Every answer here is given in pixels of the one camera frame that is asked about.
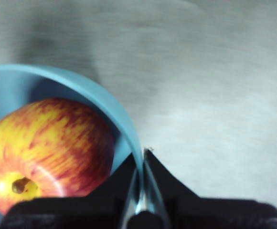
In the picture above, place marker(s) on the red yellow apple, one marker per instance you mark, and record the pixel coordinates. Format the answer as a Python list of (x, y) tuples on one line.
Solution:
[(52, 143)]

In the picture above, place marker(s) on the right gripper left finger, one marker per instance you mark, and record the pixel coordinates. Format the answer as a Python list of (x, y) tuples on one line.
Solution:
[(81, 212)]

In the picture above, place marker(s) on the blue bowl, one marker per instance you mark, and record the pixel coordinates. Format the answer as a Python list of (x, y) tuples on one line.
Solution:
[(86, 86)]

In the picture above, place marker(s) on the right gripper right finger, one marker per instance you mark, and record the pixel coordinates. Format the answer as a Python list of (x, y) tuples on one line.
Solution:
[(212, 214)]

